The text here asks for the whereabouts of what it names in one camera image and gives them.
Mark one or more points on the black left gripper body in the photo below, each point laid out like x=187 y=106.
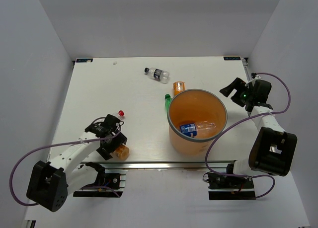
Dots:
x=115 y=141

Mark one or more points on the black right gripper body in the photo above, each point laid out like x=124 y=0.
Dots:
x=242 y=96

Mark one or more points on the orange juice bottle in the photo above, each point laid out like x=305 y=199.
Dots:
x=122 y=152

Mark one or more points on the clear bottle red label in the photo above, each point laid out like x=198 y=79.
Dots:
x=120 y=115

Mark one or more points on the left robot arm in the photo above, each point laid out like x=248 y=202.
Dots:
x=53 y=181

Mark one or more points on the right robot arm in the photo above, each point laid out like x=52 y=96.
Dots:
x=273 y=150

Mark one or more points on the orange bin grey rim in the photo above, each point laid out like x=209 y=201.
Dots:
x=194 y=105

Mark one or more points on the blue label bottle in bin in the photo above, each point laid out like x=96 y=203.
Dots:
x=203 y=129

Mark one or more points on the right blue corner sticker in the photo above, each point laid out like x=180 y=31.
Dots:
x=231 y=58

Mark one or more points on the blue corner sticker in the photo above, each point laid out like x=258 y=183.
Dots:
x=84 y=60
x=231 y=58

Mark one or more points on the green plastic bottle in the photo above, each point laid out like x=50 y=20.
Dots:
x=168 y=100

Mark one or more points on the small orange bottle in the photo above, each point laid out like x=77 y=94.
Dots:
x=178 y=87

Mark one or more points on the clear bottle black label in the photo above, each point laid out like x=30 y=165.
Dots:
x=157 y=74

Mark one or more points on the left blue corner sticker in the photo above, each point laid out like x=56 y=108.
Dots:
x=84 y=60

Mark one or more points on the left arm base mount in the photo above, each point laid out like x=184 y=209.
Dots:
x=111 y=184

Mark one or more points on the aluminium right side rail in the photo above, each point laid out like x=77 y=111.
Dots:
x=245 y=65

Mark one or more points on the aluminium rail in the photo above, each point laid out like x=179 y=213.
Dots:
x=163 y=165
x=245 y=65

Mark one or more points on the aluminium front rail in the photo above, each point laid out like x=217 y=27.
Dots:
x=163 y=165

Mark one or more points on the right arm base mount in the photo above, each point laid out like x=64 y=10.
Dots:
x=227 y=188

